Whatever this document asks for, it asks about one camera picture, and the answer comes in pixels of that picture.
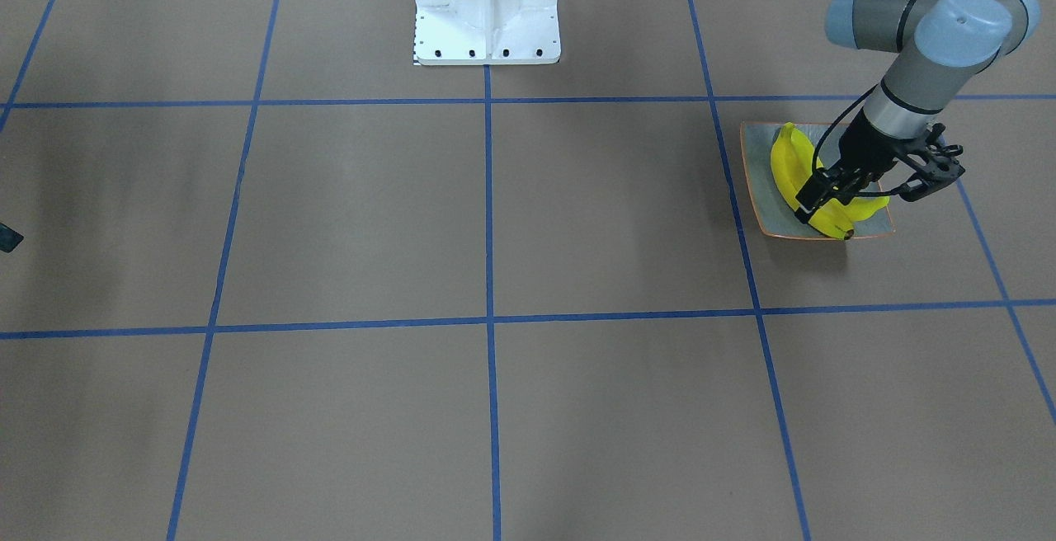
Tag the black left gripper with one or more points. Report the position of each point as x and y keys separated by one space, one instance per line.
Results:
x=866 y=148

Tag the yellow banana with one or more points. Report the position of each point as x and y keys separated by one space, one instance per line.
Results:
x=828 y=222
x=791 y=155

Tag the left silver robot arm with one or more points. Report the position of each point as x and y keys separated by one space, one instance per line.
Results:
x=939 y=45

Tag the grey square plate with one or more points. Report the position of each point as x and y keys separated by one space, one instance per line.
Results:
x=774 y=216

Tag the small black box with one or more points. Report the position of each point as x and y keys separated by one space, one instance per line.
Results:
x=10 y=239

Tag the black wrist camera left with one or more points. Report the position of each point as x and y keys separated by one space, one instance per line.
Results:
x=935 y=163

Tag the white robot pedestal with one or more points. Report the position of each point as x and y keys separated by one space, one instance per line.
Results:
x=486 y=32

